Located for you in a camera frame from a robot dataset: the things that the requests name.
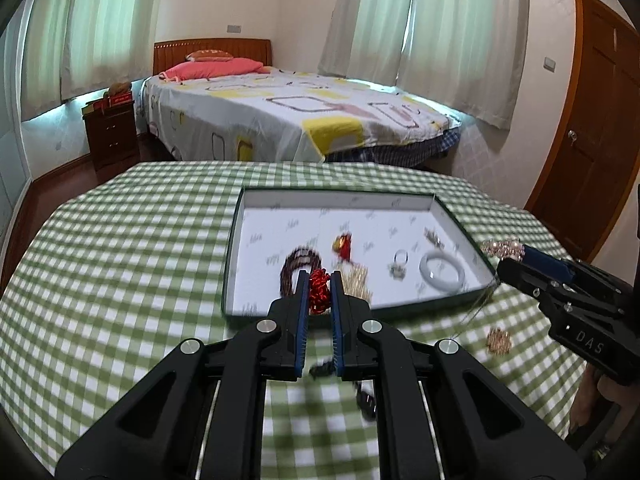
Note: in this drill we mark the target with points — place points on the green checked tablecloth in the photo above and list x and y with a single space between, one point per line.
125 260

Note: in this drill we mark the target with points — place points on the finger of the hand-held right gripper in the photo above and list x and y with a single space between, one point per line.
547 262
525 280

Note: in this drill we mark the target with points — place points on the red knot charm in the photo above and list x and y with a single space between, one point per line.
320 290

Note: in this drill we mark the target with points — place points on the glass door wardrobe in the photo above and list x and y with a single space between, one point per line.
12 150

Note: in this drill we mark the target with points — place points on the white sheer curtain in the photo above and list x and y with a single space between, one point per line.
450 35
100 35

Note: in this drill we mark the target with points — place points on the shallow dark green box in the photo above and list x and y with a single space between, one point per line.
300 220

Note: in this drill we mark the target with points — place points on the person's right hand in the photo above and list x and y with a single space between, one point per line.
592 400

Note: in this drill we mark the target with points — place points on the bed with patterned sheet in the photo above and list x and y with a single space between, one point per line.
250 120

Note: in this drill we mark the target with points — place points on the red and gold charm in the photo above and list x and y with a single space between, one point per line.
344 246

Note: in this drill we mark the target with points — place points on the dark wooden nightstand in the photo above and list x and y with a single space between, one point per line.
112 135

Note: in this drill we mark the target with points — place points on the red box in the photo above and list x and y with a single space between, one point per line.
112 102

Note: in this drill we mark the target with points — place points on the wall light switch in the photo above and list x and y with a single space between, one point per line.
550 64

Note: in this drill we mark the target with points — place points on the small orange cushion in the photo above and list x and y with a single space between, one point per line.
210 55

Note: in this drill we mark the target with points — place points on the brown wooden door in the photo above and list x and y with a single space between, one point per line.
590 135

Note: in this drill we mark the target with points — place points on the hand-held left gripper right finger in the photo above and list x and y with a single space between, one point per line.
336 320

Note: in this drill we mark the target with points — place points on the brown plush toy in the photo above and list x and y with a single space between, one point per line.
119 89

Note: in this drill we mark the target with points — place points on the pink pillow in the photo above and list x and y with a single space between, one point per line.
215 68

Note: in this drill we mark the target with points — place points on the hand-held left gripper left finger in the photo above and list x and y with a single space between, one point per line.
300 320

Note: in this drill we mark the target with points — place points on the small silver rhinestone clip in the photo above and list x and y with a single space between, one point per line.
434 238

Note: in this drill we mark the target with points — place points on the white jade bangle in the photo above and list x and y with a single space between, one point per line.
424 270

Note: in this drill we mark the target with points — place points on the wooden headboard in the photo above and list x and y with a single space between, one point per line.
170 52

